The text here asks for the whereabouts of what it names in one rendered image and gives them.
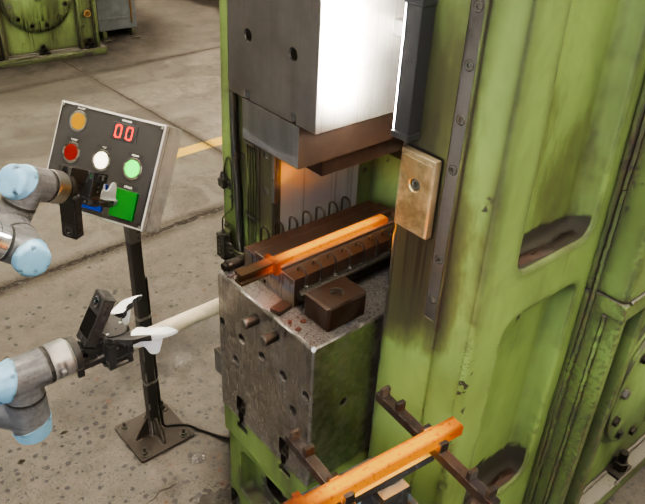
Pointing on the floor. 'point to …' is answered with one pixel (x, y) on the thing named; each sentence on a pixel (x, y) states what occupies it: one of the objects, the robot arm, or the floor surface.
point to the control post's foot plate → (143, 450)
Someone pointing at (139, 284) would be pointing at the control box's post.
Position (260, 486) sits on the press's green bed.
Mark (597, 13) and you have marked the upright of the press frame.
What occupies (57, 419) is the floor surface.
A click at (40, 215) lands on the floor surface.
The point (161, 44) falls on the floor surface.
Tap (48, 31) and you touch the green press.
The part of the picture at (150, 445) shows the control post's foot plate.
